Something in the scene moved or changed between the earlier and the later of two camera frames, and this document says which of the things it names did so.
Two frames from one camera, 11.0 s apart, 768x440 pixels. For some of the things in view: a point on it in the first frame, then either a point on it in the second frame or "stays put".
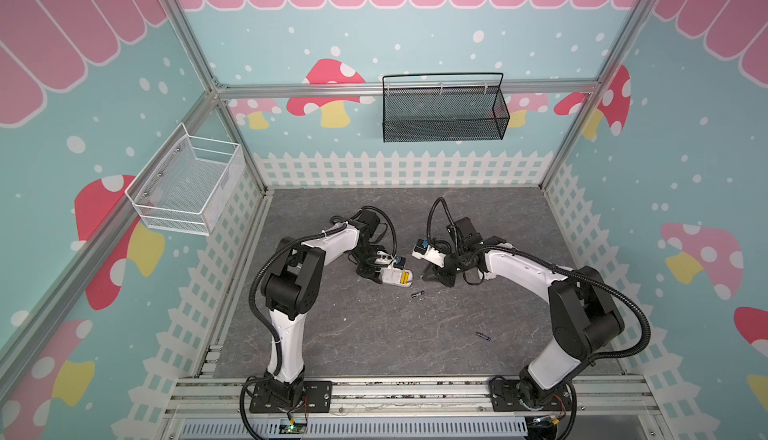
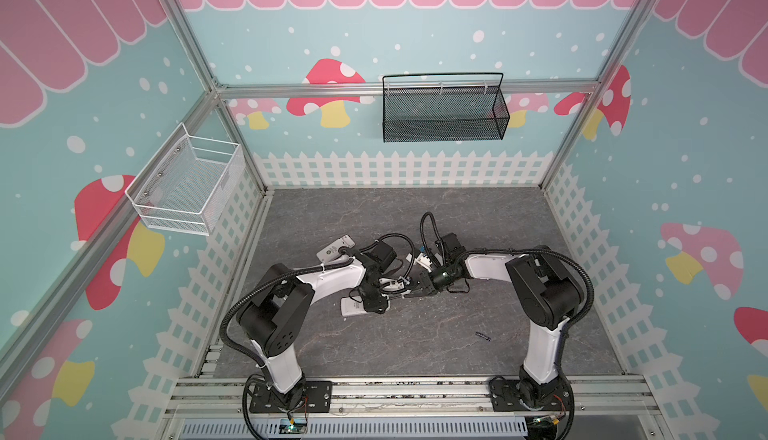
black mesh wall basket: (425, 107) stays put
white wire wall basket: (179, 188) stays put
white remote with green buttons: (397, 276) -> (350, 306)
